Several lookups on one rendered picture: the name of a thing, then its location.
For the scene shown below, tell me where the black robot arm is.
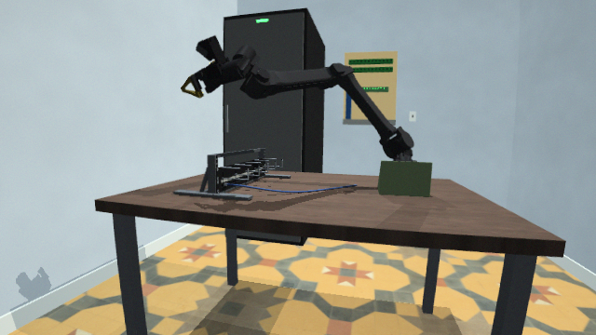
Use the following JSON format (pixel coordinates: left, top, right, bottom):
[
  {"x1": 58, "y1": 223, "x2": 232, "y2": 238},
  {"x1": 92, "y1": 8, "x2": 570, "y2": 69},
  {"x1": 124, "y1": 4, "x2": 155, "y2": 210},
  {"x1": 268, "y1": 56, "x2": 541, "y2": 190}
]
[{"x1": 196, "y1": 35, "x2": 417, "y2": 162}]

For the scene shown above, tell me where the black patch panel rack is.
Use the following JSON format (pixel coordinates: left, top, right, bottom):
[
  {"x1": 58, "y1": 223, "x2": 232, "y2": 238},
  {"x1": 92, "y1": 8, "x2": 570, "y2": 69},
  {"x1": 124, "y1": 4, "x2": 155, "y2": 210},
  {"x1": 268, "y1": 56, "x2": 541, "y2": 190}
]
[{"x1": 173, "y1": 149, "x2": 291, "y2": 200}]

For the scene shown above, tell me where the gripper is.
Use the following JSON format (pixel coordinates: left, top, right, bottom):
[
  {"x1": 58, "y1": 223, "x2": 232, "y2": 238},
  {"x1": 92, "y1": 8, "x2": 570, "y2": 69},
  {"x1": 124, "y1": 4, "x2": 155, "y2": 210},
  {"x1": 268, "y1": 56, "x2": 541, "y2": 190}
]
[{"x1": 181, "y1": 63, "x2": 230, "y2": 98}]

